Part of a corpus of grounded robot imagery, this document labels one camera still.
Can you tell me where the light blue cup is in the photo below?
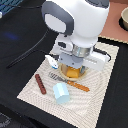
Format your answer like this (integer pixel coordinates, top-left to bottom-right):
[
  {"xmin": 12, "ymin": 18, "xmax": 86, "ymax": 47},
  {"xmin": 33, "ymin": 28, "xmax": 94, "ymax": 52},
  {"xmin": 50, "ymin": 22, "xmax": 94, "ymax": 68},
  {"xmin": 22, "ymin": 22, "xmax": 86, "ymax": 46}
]
[{"xmin": 53, "ymin": 83, "xmax": 70, "ymax": 104}]

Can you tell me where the beige woven placemat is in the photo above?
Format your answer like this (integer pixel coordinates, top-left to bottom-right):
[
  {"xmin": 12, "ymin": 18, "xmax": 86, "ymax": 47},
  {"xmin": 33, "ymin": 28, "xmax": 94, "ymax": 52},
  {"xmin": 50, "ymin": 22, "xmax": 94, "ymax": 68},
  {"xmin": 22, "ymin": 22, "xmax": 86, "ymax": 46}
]
[{"xmin": 17, "ymin": 42, "xmax": 118, "ymax": 128}]

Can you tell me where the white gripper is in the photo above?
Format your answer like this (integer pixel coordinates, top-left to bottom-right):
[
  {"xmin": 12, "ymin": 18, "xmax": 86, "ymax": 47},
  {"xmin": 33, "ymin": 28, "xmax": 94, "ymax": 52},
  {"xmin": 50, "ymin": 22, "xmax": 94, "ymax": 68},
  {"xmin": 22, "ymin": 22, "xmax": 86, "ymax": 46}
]
[{"xmin": 51, "ymin": 34, "xmax": 110, "ymax": 71}]

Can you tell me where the wooden handled fork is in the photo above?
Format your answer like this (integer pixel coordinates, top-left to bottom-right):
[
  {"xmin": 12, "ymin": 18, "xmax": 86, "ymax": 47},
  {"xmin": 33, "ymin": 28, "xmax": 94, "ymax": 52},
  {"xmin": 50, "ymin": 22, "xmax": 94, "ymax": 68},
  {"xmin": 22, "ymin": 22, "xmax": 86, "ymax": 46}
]
[{"xmin": 48, "ymin": 72, "xmax": 90, "ymax": 92}]

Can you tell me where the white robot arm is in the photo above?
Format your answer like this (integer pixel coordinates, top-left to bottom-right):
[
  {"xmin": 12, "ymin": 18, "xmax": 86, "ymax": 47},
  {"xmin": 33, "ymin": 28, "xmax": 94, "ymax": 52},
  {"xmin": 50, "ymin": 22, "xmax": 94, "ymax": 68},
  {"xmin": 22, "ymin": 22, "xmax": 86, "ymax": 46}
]
[{"xmin": 41, "ymin": 0, "xmax": 110, "ymax": 70}]

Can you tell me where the brown toy sausage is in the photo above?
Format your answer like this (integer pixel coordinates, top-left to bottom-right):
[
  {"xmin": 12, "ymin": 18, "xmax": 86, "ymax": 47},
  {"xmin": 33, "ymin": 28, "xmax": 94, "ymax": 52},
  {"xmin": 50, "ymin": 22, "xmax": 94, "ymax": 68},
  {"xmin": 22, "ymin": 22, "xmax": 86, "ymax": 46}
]
[{"xmin": 35, "ymin": 74, "xmax": 46, "ymax": 94}]

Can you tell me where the black cable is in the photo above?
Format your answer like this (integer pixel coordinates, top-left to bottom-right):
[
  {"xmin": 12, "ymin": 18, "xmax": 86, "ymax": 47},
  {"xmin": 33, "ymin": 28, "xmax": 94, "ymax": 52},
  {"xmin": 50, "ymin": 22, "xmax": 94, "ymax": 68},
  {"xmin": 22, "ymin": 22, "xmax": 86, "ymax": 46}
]
[{"xmin": 6, "ymin": 28, "xmax": 59, "ymax": 69}]

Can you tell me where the beige bowl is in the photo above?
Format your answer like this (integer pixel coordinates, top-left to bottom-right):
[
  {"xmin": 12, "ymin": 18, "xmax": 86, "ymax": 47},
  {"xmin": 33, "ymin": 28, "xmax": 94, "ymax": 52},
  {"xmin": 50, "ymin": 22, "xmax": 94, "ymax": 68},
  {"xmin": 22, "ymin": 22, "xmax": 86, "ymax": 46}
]
[{"xmin": 121, "ymin": 7, "xmax": 128, "ymax": 30}]

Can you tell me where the beige round plate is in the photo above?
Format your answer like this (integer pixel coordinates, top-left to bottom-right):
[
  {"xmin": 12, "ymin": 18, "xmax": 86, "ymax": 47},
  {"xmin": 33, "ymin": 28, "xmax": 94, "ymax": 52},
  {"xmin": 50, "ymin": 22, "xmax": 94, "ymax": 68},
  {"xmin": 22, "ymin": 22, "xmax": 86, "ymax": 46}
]
[{"xmin": 59, "ymin": 64, "xmax": 86, "ymax": 81}]

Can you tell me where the yellow toy bread loaf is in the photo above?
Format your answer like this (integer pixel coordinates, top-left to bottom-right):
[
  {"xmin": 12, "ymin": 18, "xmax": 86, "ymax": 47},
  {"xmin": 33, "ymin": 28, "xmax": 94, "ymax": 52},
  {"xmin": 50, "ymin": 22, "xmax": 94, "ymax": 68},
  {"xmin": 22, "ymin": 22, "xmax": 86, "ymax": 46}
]
[{"xmin": 66, "ymin": 67, "xmax": 80, "ymax": 78}]

